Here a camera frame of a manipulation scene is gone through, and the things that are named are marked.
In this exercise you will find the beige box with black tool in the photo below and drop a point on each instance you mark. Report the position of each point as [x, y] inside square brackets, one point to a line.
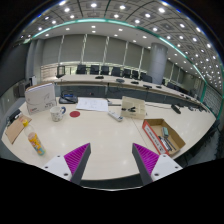
[133, 108]

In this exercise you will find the white paper sheets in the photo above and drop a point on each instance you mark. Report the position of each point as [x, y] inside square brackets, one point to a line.
[91, 104]

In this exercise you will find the red round coaster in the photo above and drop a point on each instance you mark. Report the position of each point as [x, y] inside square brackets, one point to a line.
[74, 114]

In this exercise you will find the open cardboard box red edge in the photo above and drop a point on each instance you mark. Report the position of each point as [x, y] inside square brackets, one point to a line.
[164, 138]

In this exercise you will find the black device on table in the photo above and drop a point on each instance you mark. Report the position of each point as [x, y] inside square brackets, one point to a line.
[68, 99]

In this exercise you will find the white patterned ceramic mug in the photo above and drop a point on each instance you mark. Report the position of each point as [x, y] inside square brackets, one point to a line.
[57, 113]

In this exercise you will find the long curved conference desk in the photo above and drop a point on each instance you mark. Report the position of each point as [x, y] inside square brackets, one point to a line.
[114, 87]

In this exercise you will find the plastic bottle with yellow cap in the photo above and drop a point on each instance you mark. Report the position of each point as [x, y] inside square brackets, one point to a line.
[33, 138]

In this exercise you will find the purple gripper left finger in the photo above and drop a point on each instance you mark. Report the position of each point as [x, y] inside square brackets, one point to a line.
[70, 166]

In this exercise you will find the white cardboard box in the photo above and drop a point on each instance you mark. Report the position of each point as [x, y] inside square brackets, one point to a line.
[40, 98]

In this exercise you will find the brown cardboard sheet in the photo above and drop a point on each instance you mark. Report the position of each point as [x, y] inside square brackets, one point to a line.
[13, 131]

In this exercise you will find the white remote control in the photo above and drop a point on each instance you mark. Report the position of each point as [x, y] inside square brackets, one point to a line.
[115, 116]

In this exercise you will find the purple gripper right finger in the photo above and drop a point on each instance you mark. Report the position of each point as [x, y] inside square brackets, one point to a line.
[152, 166]

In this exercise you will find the grey round pillar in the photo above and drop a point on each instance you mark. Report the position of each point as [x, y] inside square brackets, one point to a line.
[157, 62]

